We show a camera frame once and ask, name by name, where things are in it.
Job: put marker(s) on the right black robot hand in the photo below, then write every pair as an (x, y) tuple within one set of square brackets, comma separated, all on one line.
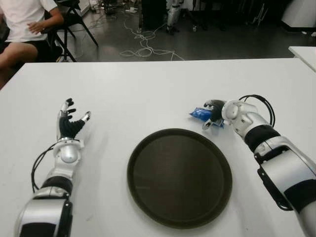
[(217, 111)]

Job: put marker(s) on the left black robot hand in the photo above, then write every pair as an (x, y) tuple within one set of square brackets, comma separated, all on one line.
[(66, 126)]

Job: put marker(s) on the blue Oreo packet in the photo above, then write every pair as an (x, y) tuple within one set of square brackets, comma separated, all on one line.
[(200, 113)]

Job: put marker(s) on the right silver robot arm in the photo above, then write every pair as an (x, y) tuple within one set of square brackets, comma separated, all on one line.
[(284, 172)]

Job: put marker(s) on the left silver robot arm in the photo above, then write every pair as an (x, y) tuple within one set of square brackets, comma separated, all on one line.
[(44, 209)]

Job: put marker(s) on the round dark brown tray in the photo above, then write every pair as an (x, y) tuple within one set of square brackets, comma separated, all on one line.
[(180, 175)]

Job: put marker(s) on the white side table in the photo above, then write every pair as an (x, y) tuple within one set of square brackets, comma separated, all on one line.
[(304, 55)]

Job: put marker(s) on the silver humanoid robot leg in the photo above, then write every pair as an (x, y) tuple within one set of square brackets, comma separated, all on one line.
[(172, 14)]

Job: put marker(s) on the black folding chair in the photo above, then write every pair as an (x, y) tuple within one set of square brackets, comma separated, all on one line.
[(74, 19)]

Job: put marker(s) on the seated person in white shirt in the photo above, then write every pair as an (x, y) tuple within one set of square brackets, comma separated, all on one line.
[(22, 22)]

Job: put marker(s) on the white cabinet with black base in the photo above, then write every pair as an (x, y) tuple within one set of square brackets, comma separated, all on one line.
[(300, 12)]

